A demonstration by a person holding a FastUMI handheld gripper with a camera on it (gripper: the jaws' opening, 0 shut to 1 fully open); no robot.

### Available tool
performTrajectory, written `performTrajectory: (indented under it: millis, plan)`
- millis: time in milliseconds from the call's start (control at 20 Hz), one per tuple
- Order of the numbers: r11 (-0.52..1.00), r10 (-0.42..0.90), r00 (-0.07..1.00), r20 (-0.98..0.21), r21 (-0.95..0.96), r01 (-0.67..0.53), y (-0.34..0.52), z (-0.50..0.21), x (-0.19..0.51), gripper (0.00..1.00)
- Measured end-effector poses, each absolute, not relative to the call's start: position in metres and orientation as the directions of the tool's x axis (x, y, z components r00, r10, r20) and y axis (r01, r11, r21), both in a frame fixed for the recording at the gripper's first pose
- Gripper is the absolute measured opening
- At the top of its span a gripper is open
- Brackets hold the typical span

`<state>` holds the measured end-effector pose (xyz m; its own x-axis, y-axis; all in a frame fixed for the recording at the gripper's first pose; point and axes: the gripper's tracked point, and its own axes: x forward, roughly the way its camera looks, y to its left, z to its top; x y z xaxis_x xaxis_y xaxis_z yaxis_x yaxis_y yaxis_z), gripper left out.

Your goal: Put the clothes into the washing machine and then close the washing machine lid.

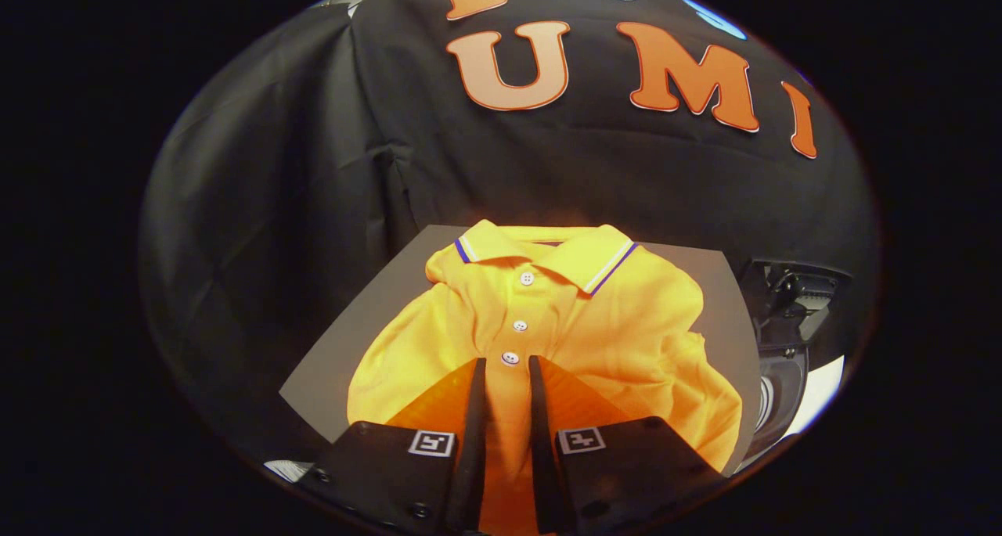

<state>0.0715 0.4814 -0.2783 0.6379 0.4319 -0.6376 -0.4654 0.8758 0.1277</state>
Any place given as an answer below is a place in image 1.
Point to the grey board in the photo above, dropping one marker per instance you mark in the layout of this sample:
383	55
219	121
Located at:
352	340

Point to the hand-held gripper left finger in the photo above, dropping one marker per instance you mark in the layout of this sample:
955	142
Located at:
475	442

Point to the yellow polo shirt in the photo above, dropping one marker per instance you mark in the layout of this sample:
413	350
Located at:
626	332

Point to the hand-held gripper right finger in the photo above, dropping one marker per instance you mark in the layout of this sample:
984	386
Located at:
540	442

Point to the black backdrop cloth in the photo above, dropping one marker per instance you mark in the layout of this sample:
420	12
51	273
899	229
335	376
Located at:
548	176

